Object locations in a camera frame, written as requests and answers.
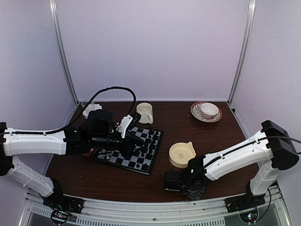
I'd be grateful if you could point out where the cream bowl of black pieces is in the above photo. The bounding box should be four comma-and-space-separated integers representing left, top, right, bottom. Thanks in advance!
169, 141, 196, 169

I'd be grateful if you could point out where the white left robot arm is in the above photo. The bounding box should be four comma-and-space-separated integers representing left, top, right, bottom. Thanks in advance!
0, 110, 144, 209

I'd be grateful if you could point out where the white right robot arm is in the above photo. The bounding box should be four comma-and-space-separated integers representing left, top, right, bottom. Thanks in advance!
178, 120, 300, 208

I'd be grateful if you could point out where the black and white chessboard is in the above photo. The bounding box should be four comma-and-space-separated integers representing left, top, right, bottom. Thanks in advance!
96, 127, 164, 176

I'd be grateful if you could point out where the white ribbed ceramic mug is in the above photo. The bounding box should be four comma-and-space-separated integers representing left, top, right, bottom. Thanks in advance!
136, 103, 153, 124

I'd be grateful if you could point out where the floral patterned saucer plate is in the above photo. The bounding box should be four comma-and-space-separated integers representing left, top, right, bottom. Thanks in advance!
190, 102, 222, 123

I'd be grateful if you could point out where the white ceramic cup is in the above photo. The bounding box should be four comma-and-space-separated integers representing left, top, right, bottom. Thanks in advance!
200, 103, 219, 119

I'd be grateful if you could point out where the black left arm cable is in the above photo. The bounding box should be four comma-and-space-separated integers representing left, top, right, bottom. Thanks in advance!
9, 86, 137, 136

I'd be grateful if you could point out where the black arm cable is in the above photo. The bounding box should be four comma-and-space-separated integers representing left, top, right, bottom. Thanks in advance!
258, 135, 301, 156
9, 86, 137, 136

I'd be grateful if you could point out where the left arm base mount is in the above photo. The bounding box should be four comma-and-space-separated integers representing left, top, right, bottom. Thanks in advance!
42, 195, 84, 225

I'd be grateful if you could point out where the aluminium front rail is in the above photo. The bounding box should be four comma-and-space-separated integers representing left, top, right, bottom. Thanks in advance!
18, 181, 294, 226

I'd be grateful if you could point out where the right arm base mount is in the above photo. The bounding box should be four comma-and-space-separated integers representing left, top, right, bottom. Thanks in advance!
224, 194, 265, 224

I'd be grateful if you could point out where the aluminium frame post right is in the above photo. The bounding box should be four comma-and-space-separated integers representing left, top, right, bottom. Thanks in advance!
227, 0, 256, 105

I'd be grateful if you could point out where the aluminium frame post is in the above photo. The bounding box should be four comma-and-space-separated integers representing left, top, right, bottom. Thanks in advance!
49, 0, 79, 105
227, 0, 256, 105

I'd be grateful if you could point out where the aluminium frame post left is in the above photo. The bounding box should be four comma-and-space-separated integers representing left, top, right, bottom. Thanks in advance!
49, 0, 79, 105

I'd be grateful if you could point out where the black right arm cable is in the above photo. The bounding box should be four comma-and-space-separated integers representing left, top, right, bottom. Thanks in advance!
258, 135, 301, 156

